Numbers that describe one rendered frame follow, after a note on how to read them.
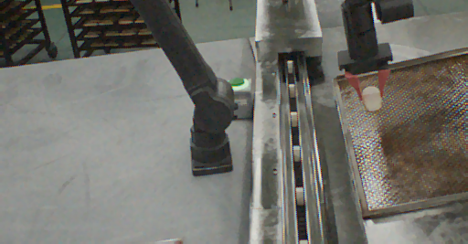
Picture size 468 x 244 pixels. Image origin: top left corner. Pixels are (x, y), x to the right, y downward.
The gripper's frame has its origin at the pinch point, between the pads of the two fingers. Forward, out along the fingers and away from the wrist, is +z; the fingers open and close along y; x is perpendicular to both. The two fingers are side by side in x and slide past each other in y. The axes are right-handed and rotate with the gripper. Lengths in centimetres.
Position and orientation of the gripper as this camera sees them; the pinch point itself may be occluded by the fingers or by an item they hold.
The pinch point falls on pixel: (370, 94)
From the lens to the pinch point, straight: 117.6
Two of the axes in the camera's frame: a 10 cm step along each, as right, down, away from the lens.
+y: 9.6, -1.6, -2.4
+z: 2.6, 8.5, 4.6
